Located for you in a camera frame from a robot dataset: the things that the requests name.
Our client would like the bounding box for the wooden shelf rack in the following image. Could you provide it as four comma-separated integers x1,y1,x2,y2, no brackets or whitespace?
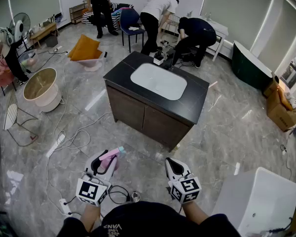
69,1,92,25

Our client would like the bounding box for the white wire chair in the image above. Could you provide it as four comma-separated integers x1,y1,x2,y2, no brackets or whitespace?
2,90,39,147

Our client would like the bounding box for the dark framed window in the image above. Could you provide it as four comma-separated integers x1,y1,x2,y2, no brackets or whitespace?
281,48,296,88

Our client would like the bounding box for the electric standing fan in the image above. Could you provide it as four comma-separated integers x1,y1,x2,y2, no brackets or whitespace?
9,12,32,51

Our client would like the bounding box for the striped black white sofa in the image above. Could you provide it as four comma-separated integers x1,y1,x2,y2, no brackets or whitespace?
81,1,135,31

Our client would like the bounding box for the gold wire chair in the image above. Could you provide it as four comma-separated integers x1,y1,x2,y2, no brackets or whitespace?
160,13,182,38

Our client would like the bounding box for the black soap dispenser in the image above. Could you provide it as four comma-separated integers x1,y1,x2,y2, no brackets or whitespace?
152,47,165,65

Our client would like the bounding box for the black faucet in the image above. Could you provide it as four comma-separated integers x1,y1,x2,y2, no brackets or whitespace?
164,48,177,71

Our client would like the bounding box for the blue chair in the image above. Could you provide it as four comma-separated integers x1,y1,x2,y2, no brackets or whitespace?
119,8,146,53

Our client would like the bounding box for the pink spray bottle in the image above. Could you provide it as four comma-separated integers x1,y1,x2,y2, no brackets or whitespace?
98,146,127,172

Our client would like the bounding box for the person's shoe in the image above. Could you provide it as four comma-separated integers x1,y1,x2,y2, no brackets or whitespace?
130,191,142,203

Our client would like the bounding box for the person's left forearm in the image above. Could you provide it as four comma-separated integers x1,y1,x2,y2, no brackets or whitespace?
78,202,102,232

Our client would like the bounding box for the colourful clothes pile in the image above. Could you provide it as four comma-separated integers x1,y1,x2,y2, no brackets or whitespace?
111,6,129,17

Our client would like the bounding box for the clear plastic storage box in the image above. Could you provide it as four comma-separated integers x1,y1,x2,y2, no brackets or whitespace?
17,48,38,71

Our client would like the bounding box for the round beige wash basin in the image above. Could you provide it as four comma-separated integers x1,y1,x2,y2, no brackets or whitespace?
23,67,63,113

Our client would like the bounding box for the person's right forearm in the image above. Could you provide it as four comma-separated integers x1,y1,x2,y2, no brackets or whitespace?
181,201,210,226

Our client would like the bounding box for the dark vanity cabinet with sink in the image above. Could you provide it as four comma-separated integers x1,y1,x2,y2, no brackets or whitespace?
103,50,210,153

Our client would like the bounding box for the pink plastic tub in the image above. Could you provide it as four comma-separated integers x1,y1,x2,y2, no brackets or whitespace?
75,54,107,72

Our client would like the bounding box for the white sink basin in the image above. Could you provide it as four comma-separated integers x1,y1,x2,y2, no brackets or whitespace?
130,63,188,100

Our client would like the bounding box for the wooden bench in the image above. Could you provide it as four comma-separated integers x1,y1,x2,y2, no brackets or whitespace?
29,22,59,49

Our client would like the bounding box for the pink chair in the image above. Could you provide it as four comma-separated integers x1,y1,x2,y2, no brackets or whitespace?
0,58,17,96

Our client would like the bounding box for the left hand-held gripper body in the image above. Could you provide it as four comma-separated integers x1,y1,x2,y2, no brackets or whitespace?
75,171,112,206

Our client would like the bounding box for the white ceramic fixture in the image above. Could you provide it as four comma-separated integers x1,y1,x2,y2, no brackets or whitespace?
212,166,296,237

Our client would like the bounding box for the dark green bathtub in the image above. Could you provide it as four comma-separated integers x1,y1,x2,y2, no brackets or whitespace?
231,40,274,90

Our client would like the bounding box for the grey storage bin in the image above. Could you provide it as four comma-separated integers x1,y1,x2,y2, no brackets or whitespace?
44,35,59,48

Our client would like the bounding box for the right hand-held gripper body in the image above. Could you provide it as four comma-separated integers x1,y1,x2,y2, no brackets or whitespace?
168,172,202,204

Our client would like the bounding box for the white vanity cabinet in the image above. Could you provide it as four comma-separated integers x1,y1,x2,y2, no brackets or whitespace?
199,15,229,62

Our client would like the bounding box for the orange fabric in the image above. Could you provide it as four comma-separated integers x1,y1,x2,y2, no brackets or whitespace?
277,87,293,111

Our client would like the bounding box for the orange cushion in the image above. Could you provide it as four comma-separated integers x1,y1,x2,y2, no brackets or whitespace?
68,34,101,61
87,49,104,61

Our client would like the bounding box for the cardboard box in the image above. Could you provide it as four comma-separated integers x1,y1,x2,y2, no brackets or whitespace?
262,75,296,133

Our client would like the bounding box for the person's black shirt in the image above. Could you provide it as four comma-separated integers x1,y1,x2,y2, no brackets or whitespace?
56,201,242,237

